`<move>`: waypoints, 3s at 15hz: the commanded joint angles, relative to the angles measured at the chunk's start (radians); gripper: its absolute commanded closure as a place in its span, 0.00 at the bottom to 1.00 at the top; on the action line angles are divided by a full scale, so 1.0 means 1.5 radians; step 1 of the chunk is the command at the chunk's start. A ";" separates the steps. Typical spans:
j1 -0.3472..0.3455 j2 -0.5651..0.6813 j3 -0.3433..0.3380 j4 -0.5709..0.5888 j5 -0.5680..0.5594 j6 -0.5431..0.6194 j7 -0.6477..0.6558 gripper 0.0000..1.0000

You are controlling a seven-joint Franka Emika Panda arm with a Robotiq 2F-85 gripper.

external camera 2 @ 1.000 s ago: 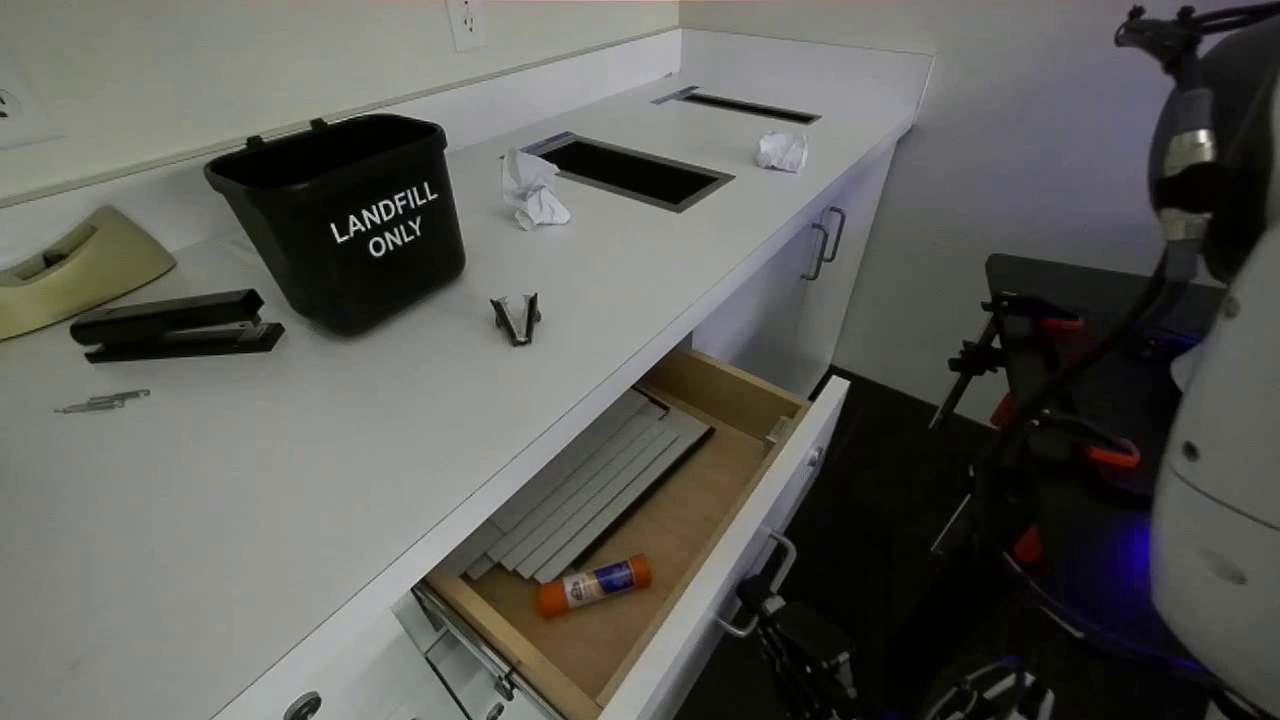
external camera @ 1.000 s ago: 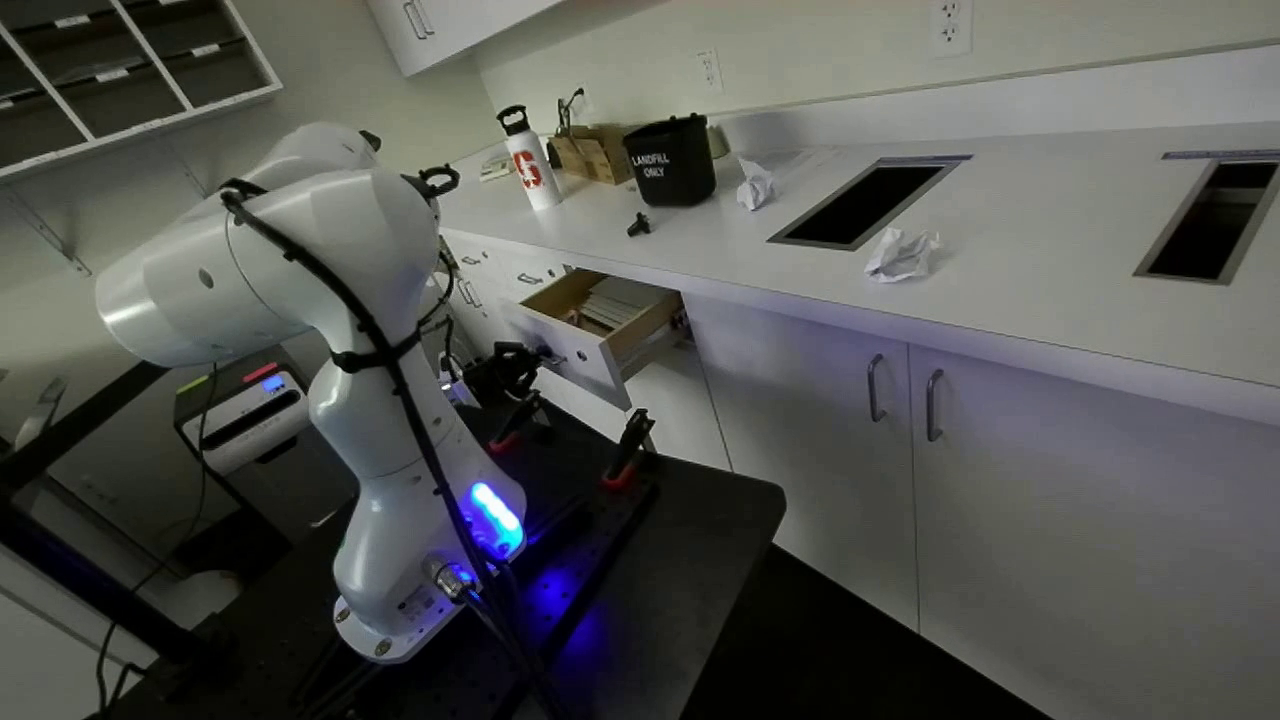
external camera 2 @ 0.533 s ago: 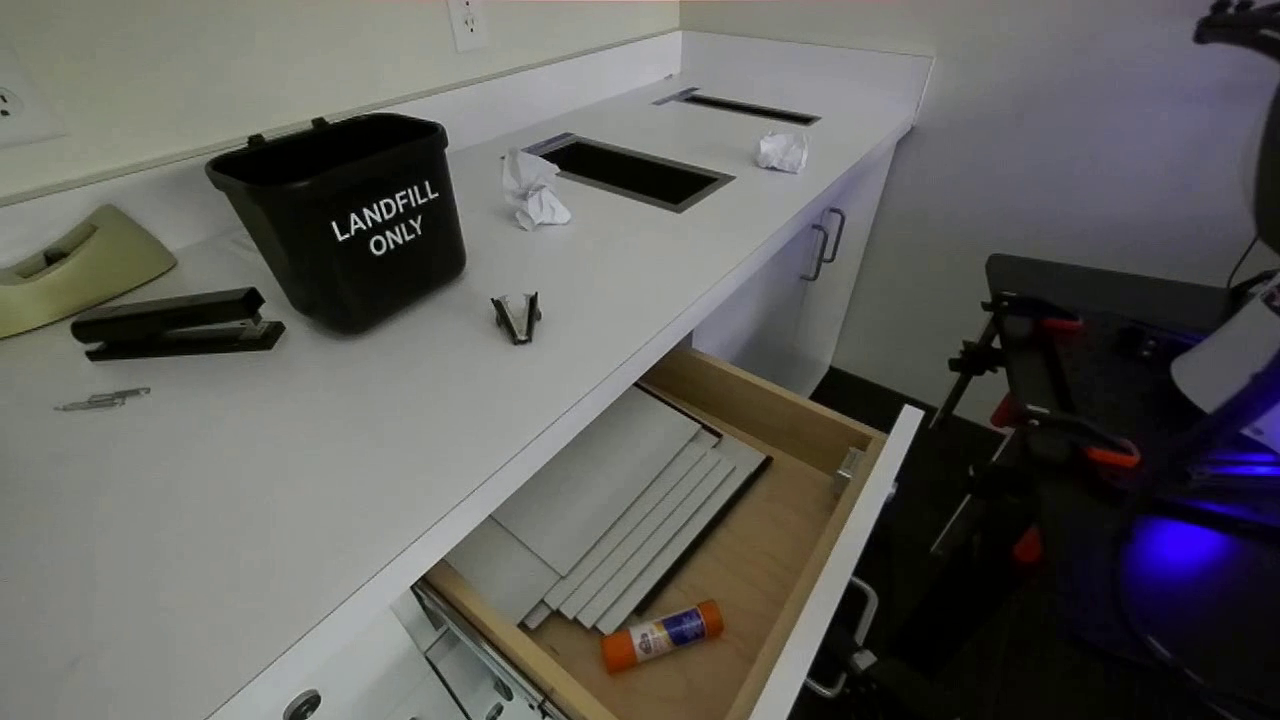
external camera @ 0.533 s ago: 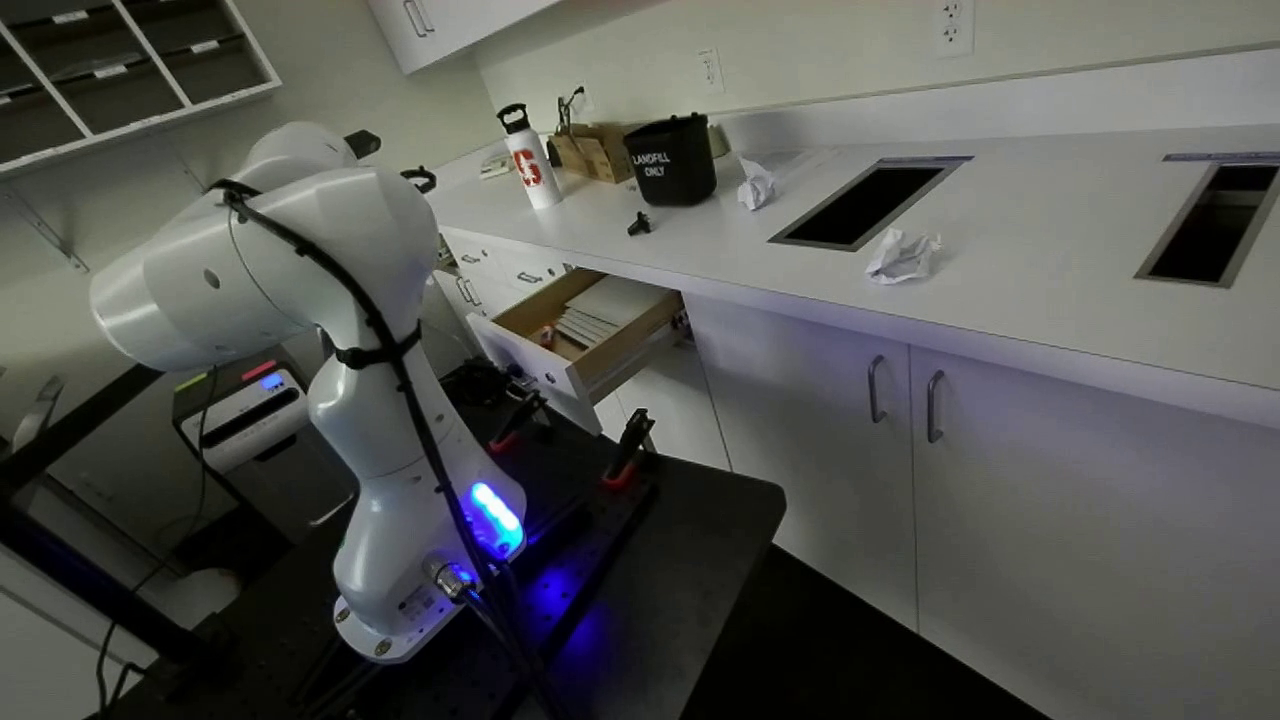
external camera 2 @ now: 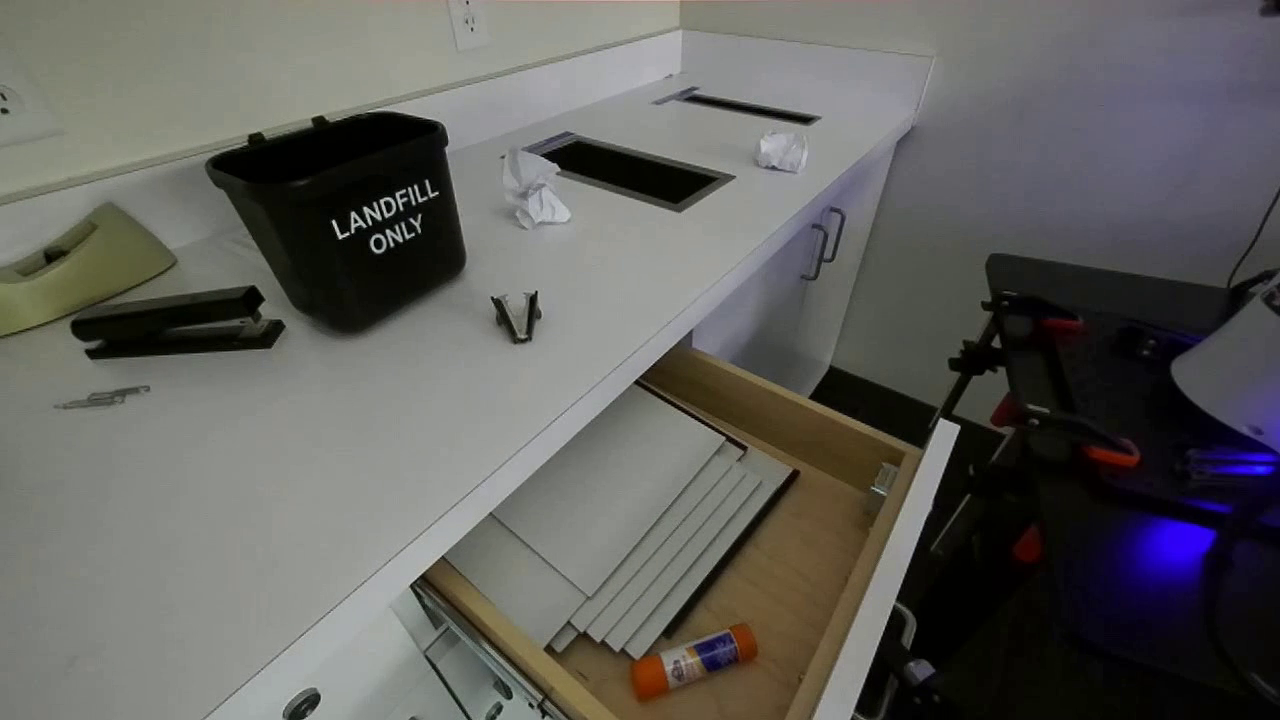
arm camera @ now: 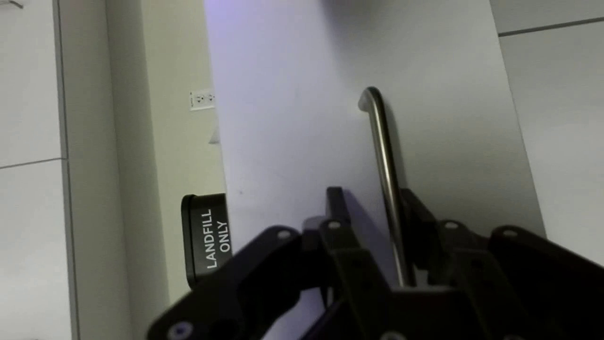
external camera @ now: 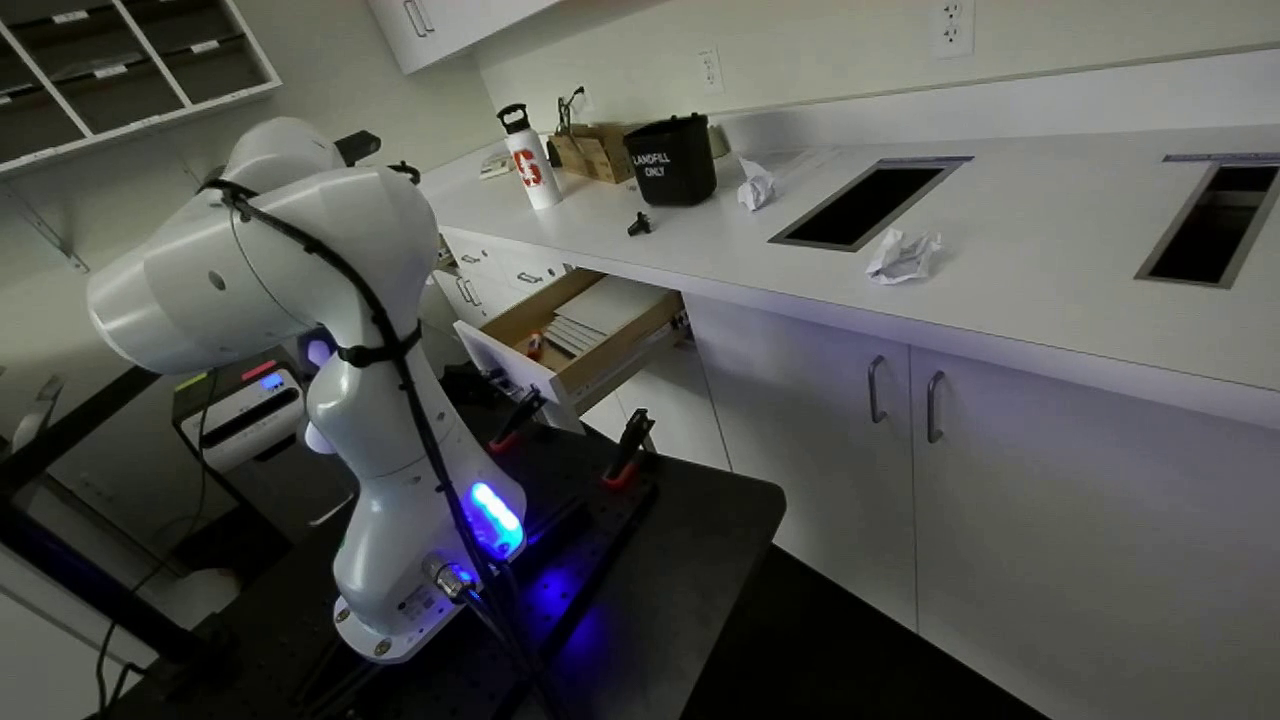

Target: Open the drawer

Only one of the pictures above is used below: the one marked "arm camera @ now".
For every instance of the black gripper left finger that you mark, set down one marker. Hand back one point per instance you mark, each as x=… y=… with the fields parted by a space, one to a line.
x=351 y=265

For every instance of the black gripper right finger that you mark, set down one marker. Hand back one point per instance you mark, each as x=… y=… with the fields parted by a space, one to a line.
x=478 y=284

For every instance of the white drawer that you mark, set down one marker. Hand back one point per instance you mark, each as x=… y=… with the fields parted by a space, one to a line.
x=294 y=125

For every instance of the white cabinet door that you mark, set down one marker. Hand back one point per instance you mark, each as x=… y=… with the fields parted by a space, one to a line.
x=559 y=138

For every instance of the white upper wall cabinet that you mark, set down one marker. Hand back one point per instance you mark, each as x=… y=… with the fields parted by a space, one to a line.
x=30 y=76

